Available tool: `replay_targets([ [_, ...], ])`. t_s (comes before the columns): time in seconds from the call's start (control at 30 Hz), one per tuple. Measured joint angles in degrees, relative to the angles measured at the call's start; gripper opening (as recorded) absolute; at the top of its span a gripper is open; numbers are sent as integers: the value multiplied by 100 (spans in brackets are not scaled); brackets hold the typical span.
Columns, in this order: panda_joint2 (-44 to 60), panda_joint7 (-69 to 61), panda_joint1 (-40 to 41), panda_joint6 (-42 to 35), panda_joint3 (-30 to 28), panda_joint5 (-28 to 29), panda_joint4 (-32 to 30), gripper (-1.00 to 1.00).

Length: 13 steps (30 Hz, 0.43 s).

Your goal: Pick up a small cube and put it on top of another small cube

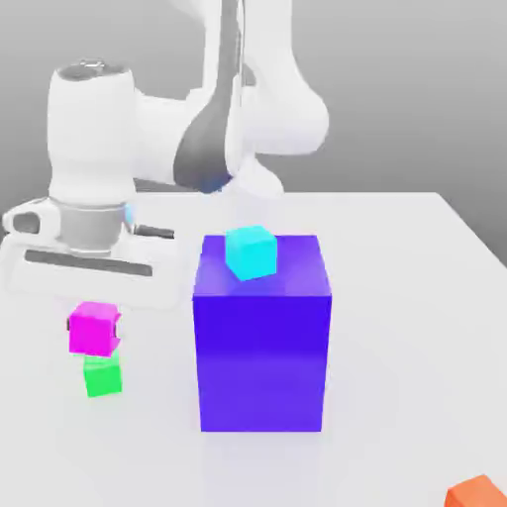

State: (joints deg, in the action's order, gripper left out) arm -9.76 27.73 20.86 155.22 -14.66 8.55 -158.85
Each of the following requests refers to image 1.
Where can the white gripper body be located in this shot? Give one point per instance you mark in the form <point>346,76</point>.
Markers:
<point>95,283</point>

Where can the small magenta cube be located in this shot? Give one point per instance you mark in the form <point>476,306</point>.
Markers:
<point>92,329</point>

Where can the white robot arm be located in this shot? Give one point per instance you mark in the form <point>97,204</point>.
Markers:
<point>95,130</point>

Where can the small green cube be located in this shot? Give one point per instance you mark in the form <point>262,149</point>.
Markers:
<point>103,378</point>

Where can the small cyan cube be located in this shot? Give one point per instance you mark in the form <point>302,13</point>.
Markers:
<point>251,253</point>

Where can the small orange cube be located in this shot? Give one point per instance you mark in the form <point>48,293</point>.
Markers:
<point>475,494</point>

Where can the large blue box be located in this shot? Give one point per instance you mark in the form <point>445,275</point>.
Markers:
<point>261,356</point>

